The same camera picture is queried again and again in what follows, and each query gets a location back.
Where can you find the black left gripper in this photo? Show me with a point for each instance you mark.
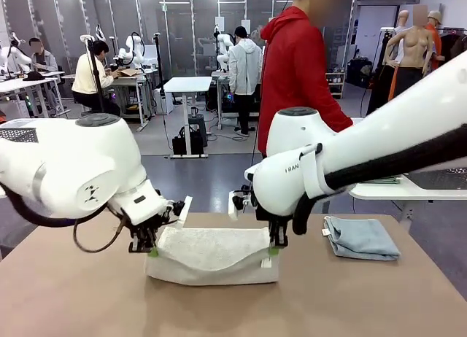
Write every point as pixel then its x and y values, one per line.
pixel 146 229

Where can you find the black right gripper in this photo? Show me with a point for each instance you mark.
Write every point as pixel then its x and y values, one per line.
pixel 279 223

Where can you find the white towel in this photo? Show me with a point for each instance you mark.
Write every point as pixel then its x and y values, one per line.
pixel 211 264

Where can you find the grey-blue towel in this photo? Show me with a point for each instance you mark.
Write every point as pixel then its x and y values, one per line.
pixel 365 238

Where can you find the person's right forearm red sleeve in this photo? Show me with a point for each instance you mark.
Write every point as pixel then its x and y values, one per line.
pixel 341 114

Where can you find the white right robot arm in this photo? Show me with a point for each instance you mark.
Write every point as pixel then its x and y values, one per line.
pixel 383 132

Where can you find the small white robot arm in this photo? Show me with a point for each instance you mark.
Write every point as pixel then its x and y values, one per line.
pixel 133 49
pixel 222 56
pixel 16 56

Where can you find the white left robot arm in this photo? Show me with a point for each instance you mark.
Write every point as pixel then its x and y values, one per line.
pixel 65 162

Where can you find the black bag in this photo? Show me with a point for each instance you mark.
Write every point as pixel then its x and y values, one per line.
pixel 186 143

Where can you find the white side table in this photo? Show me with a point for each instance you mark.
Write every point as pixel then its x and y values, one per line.
pixel 383 192

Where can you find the green folded cloth stack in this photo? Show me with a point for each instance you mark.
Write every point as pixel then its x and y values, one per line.
pixel 386 181

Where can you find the dark grey plastic stool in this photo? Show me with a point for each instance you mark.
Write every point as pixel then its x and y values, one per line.
pixel 198 123

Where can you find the person in red jacket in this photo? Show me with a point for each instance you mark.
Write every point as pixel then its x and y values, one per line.
pixel 292 78

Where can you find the white standing desk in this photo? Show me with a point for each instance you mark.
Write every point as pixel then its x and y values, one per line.
pixel 188 84

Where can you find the open cardboard box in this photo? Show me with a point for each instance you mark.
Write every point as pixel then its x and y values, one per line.
pixel 129 73

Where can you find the person in cream sweater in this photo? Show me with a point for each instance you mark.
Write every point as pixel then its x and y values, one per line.
pixel 85 81

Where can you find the black tripod pole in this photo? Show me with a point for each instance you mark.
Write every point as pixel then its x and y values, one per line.
pixel 96 78

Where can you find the person in white jacket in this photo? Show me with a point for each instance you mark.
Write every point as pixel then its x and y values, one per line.
pixel 242 67

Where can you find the black cap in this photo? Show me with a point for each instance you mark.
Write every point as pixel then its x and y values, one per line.
pixel 33 76

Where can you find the long white desk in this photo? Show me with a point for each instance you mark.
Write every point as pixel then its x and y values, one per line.
pixel 22 83

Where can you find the seated person in grey jacket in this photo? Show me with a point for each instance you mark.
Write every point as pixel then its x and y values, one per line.
pixel 44 61

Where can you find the bare tan mannequin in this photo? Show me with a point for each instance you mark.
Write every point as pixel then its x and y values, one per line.
pixel 416 47

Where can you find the pale mannequin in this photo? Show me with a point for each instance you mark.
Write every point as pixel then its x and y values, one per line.
pixel 403 19

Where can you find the dark garments on rack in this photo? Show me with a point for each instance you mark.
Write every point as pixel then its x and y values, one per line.
pixel 452 45

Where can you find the mannequin with hat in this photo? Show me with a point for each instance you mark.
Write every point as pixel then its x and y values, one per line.
pixel 434 18

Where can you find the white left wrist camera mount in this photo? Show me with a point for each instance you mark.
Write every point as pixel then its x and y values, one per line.
pixel 184 213

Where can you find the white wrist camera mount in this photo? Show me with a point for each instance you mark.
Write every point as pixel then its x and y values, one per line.
pixel 233 205
pixel 184 213

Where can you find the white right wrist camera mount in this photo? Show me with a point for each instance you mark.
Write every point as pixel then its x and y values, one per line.
pixel 233 205

